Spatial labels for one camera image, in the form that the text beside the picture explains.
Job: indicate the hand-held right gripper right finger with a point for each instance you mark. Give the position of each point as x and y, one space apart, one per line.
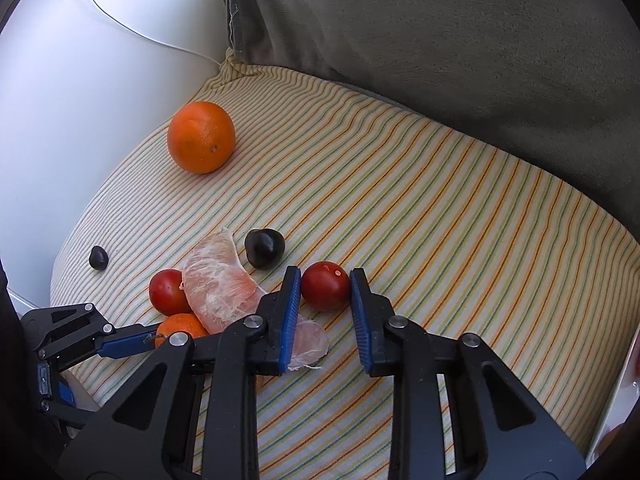
361 320

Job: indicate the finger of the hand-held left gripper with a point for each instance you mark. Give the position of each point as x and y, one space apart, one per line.
127 341
67 412

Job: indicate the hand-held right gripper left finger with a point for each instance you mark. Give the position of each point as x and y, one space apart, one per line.
291 320

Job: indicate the red tomato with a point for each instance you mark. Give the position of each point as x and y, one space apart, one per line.
325 286
167 291

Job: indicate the small mandarin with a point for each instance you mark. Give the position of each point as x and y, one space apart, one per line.
182 324

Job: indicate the dark purple plum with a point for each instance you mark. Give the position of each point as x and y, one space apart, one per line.
264 249

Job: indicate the peeled pomelo segment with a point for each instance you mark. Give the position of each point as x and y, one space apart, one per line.
220 285

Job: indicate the large orange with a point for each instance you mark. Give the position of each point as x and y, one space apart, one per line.
201 137

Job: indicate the small dark fruit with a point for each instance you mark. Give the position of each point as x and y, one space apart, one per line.
98 257

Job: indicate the striped cushion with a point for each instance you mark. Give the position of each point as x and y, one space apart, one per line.
425 200

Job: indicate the white sofa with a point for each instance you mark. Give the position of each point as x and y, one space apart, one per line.
75 110

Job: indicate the grey fleece blanket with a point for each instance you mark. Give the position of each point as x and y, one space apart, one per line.
440 35

